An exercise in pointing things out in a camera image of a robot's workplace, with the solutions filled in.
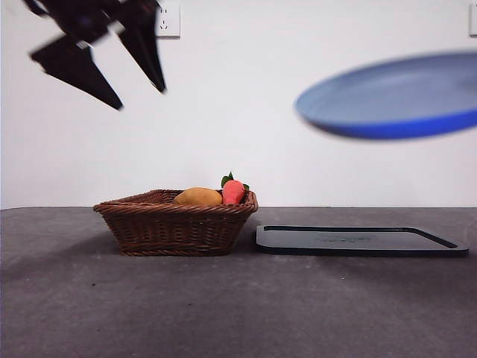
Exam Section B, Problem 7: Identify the blue round plate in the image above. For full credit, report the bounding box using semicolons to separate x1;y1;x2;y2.
294;49;477;142

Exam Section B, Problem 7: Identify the yellow-brown potato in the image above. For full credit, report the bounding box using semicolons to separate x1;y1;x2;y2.
173;186;224;206

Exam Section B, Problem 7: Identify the orange carrot with green leaves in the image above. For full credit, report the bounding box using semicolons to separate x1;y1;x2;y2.
221;171;250;205

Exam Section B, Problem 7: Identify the brown wicker basket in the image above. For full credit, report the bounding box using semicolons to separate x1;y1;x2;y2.
92;189;259;257

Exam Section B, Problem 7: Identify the black flat tray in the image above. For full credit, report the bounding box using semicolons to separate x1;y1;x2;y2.
256;224;470;258

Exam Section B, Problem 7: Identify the white wall socket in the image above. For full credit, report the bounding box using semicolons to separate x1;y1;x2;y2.
155;1;182;40

